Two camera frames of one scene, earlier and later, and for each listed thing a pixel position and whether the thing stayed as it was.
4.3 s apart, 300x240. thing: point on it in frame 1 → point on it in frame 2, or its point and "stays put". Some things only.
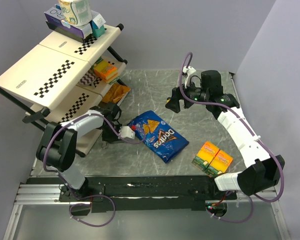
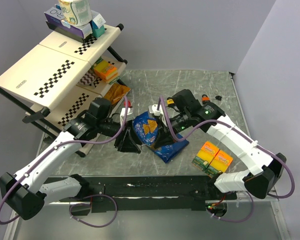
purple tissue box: [53, 16] stays put
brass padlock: [105, 145] → [145, 148]
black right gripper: [173, 103] → [164, 136]
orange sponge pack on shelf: [107, 71] stays put
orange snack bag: [115, 92] stays put
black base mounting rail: [108, 194] stays put
